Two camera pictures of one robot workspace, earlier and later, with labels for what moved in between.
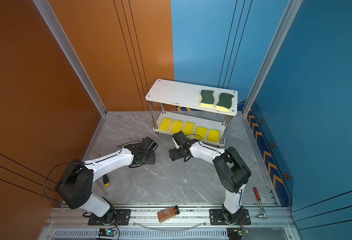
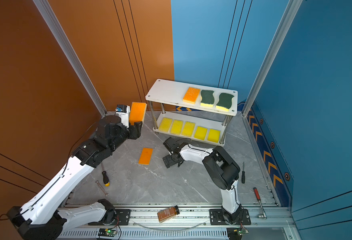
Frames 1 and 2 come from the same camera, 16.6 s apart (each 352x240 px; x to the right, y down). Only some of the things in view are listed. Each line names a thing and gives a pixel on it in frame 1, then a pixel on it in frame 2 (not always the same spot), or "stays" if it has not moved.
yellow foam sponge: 201,131 stays
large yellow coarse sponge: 189,128 stays
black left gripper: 153,159 -> 135,130
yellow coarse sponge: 177,126 stays
